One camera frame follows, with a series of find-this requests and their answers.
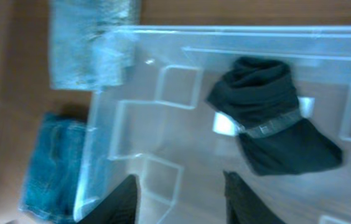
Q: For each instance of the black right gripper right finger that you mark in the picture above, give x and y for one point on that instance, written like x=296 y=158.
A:
x=243 y=205

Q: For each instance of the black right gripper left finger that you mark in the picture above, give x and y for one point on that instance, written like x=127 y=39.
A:
x=119 y=207

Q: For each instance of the black garment with tape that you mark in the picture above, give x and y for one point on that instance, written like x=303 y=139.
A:
x=260 y=97

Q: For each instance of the light blue jeans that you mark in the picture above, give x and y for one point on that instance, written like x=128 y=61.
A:
x=84 y=52

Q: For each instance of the dark blue folded jeans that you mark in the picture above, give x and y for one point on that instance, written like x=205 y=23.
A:
x=50 y=185

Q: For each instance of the clear plastic storage bin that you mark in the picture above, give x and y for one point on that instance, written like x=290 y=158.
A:
x=157 y=126

